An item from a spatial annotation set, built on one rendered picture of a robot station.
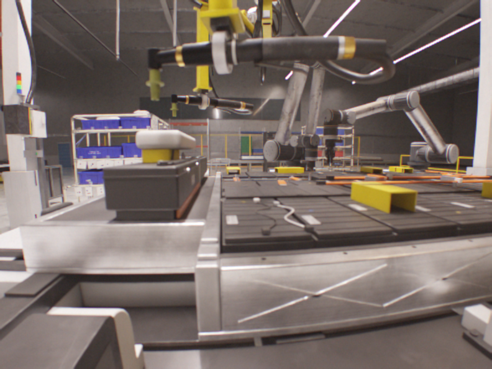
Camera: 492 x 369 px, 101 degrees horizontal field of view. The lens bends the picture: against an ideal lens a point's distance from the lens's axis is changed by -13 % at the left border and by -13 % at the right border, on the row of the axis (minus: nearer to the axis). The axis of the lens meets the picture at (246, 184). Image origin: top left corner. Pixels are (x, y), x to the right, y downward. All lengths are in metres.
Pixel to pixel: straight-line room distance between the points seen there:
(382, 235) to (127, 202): 0.47
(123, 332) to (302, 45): 0.52
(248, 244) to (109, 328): 0.22
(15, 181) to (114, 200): 3.99
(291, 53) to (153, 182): 0.37
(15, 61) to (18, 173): 1.59
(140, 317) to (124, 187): 0.29
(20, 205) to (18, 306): 3.97
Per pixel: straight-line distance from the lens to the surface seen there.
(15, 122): 3.15
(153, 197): 0.49
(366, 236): 0.42
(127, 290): 0.63
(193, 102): 1.34
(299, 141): 2.12
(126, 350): 0.26
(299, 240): 0.37
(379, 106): 2.50
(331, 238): 0.39
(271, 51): 0.52
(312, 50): 0.53
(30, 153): 3.33
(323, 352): 0.36
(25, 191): 4.39
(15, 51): 4.70
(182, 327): 0.56
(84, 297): 0.68
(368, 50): 0.56
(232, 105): 1.44
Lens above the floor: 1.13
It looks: 8 degrees down
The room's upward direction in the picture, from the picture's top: straight up
